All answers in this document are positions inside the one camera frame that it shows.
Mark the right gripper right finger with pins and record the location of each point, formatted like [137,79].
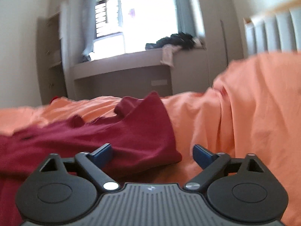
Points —
[213,166]

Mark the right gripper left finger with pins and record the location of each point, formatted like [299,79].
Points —
[92,164]

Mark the dark red sweater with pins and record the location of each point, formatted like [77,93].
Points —
[140,133]

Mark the dark clothes pile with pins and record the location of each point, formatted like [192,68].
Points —
[184,40]

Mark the orange duvet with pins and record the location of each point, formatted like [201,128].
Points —
[252,107]

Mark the open grey wardrobe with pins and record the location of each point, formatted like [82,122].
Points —
[52,54]

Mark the grey window seat cabinet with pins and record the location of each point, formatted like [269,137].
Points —
[137,74]

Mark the white cloth hanging over ledge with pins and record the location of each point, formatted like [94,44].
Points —
[167,54]

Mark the tall grey wardrobe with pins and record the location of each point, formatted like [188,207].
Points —
[221,35]

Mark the right blue curtain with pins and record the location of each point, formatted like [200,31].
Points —
[190,19]

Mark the grey padded wooden headboard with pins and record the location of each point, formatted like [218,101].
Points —
[277,29]

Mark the pink garment outside window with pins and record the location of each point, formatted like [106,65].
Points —
[131,12]

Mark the left light blue curtain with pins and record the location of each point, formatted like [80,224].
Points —
[89,27]

